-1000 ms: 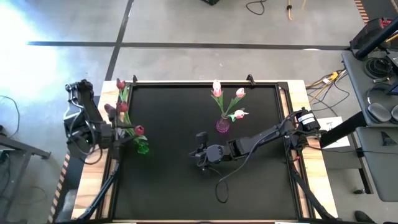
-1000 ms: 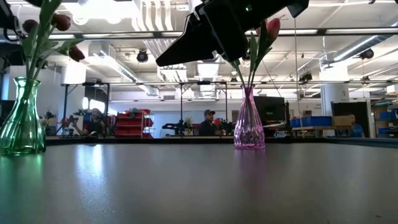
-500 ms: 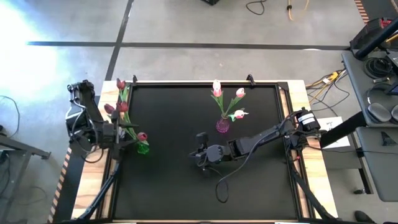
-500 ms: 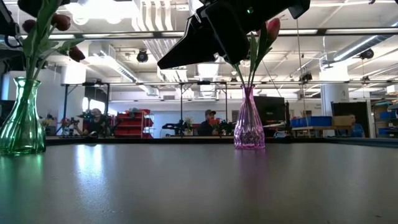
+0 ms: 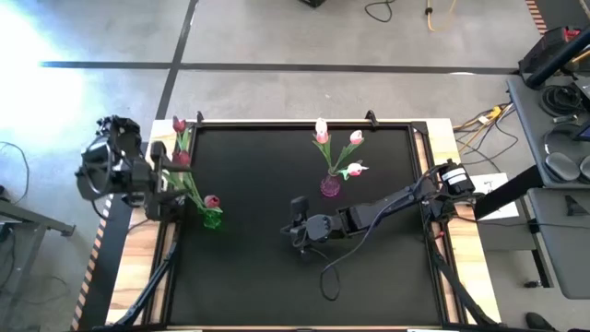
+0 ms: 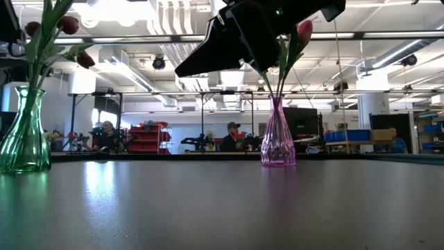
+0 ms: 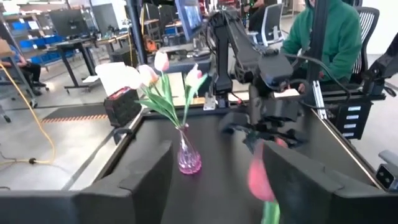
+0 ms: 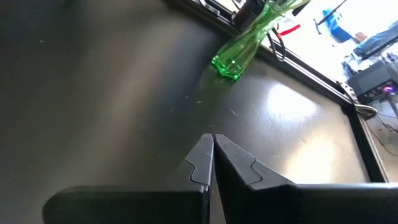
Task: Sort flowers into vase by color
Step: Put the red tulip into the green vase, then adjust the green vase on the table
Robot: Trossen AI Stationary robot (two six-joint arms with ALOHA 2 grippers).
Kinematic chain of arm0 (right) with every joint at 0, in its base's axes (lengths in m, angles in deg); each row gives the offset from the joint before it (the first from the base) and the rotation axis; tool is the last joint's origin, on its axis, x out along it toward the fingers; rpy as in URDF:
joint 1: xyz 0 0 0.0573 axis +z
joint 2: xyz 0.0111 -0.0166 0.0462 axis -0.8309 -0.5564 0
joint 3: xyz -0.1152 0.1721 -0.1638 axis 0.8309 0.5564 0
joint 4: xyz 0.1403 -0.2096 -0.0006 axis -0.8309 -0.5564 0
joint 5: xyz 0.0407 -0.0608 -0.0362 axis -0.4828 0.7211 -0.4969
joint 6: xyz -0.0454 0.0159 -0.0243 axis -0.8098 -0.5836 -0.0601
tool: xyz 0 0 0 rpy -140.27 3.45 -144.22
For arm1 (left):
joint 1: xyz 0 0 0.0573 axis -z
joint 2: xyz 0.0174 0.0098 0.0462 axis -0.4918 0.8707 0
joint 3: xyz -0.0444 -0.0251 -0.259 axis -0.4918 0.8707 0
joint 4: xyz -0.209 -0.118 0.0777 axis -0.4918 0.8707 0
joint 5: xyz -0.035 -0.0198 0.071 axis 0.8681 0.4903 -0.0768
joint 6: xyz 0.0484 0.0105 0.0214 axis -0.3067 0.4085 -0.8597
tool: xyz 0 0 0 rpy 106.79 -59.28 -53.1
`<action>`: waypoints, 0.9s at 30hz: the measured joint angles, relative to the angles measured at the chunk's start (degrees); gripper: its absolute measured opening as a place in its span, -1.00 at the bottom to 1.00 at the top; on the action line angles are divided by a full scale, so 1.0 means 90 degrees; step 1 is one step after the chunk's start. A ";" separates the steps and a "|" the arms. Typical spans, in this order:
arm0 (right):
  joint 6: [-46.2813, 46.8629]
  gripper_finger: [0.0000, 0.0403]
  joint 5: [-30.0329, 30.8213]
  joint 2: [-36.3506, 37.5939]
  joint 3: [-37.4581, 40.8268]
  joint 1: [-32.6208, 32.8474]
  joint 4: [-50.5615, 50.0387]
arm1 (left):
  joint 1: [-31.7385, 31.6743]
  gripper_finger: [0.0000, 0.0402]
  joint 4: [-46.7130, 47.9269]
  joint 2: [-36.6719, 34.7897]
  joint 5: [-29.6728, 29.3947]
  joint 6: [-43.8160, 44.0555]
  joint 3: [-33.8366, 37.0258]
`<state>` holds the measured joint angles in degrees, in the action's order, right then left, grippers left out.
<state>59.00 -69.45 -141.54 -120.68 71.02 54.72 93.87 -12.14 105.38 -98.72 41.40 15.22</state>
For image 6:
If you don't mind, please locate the blue plastic bin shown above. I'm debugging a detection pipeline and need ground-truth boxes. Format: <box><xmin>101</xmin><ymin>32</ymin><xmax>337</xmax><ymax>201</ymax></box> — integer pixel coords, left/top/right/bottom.
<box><xmin>324</xmin><ymin>129</ymin><xmax>371</xmax><ymax>142</ymax></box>

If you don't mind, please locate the black background stand frame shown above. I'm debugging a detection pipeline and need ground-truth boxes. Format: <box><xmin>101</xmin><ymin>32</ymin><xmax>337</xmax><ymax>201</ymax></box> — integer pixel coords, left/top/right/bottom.
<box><xmin>200</xmin><ymin>90</ymin><xmax>256</xmax><ymax>153</ymax></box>
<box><xmin>67</xmin><ymin>90</ymin><xmax>124</xmax><ymax>153</ymax></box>

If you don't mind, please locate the thin hanging cord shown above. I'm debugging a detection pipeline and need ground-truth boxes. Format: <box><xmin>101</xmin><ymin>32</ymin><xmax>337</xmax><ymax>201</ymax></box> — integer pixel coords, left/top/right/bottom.
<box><xmin>332</xmin><ymin>19</ymin><xmax>348</xmax><ymax>153</ymax></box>

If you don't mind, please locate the overhead light bar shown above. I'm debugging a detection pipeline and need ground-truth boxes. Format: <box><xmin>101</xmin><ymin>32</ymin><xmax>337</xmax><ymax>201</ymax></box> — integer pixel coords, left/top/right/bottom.
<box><xmin>51</xmin><ymin>31</ymin><xmax>444</xmax><ymax>46</ymax></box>

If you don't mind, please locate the cardboard box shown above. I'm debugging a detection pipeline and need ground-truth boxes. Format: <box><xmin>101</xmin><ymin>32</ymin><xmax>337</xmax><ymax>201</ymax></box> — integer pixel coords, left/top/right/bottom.
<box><xmin>370</xmin><ymin>128</ymin><xmax>395</xmax><ymax>142</ymax></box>

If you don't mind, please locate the purple glass vase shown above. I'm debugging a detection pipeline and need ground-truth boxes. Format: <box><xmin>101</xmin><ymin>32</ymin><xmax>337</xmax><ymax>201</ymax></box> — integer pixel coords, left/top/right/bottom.
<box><xmin>260</xmin><ymin>95</ymin><xmax>296</xmax><ymax>167</ymax></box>

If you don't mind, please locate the green glass vase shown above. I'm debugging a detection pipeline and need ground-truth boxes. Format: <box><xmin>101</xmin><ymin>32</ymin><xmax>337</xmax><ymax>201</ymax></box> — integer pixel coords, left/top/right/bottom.
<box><xmin>0</xmin><ymin>85</ymin><xmax>52</xmax><ymax>174</ymax></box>

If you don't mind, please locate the shelf with blue bins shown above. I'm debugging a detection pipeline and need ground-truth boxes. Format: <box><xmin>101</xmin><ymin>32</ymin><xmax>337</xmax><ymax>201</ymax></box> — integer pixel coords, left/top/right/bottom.
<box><xmin>416</xmin><ymin>112</ymin><xmax>444</xmax><ymax>153</ymax></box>

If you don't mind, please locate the black table frame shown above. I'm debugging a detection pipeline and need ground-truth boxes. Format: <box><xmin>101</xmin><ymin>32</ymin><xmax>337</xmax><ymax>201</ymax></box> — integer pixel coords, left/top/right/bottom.
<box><xmin>48</xmin><ymin>151</ymin><xmax>444</xmax><ymax>165</ymax></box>

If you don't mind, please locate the black monitor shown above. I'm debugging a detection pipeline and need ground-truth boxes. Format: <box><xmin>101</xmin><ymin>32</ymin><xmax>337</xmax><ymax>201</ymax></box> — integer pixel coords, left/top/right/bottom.
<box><xmin>282</xmin><ymin>106</ymin><xmax>320</xmax><ymax>142</ymax></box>

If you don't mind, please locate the black partition board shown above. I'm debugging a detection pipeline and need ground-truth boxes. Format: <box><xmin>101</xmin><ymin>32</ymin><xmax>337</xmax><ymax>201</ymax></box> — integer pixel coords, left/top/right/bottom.
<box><xmin>369</xmin><ymin>113</ymin><xmax>413</xmax><ymax>153</ymax></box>

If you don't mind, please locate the red shelf cart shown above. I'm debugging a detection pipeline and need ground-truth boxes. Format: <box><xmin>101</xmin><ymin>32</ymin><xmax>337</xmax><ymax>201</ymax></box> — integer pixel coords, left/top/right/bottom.
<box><xmin>127</xmin><ymin>120</ymin><xmax>173</xmax><ymax>155</ymax></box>

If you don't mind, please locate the person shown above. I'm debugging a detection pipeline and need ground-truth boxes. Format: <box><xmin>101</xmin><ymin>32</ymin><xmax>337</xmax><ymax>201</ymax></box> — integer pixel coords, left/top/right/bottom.
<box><xmin>388</xmin><ymin>127</ymin><xmax>409</xmax><ymax>154</ymax></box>
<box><xmin>90</xmin><ymin>120</ymin><xmax>121</xmax><ymax>153</ymax></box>
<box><xmin>221</xmin><ymin>121</ymin><xmax>244</xmax><ymax>153</ymax></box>

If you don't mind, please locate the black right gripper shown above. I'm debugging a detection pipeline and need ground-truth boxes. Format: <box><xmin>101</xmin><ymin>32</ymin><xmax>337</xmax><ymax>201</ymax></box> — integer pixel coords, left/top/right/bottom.
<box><xmin>175</xmin><ymin>0</ymin><xmax>282</xmax><ymax>78</ymax></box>

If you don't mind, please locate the white round pillar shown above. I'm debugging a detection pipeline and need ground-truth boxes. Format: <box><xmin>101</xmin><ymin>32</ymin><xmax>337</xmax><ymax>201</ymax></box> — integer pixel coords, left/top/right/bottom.
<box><xmin>357</xmin><ymin>67</ymin><xmax>391</xmax><ymax>140</ymax></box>

